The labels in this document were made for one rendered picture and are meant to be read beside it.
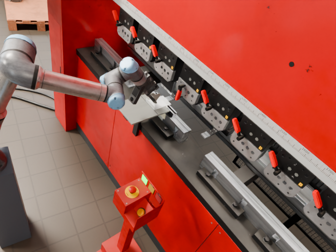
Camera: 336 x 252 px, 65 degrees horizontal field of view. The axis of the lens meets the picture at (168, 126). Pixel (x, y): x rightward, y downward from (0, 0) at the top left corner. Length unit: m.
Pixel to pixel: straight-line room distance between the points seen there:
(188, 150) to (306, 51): 0.85
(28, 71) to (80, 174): 1.43
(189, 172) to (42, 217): 1.22
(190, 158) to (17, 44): 0.98
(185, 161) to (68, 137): 1.44
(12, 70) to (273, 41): 0.93
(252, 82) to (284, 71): 0.14
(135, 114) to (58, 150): 1.24
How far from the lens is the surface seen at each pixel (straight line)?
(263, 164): 1.55
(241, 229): 1.39
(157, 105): 1.54
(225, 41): 1.14
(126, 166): 1.97
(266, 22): 1.04
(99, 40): 2.11
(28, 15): 4.28
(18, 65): 1.11
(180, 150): 1.52
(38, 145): 2.60
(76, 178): 2.37
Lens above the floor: 1.98
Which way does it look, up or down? 43 degrees down
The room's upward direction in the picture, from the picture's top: 19 degrees clockwise
